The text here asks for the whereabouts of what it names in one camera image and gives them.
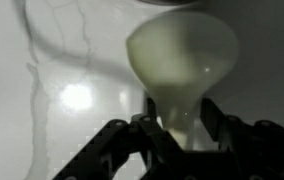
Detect white serving spoon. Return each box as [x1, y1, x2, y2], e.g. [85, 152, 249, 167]
[126, 10, 240, 152]

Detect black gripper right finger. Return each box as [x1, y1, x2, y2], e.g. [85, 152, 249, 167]
[200, 98, 284, 180]

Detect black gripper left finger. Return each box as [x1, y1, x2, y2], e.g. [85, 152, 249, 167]
[53, 98, 185, 180]

